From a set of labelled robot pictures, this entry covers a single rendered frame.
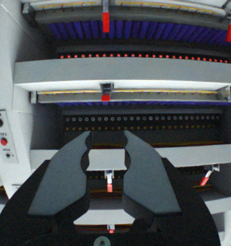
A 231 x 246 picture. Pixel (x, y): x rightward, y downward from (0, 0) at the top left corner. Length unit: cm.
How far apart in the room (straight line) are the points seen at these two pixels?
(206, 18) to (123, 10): 19
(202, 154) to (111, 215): 29
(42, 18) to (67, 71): 15
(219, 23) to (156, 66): 21
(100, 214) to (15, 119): 32
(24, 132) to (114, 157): 20
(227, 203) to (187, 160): 25
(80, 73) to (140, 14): 18
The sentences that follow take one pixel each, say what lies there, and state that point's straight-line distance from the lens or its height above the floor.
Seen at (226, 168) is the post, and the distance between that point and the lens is 63.
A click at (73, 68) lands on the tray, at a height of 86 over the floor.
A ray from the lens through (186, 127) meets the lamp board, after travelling 50.
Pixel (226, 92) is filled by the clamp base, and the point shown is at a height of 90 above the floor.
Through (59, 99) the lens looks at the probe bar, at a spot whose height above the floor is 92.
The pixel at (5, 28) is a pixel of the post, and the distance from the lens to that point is 34.
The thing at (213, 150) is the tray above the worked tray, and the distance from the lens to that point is 39.
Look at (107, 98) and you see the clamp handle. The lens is 20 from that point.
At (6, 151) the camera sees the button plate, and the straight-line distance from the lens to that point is 38.
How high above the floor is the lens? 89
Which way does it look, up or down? 17 degrees up
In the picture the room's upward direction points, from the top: 180 degrees clockwise
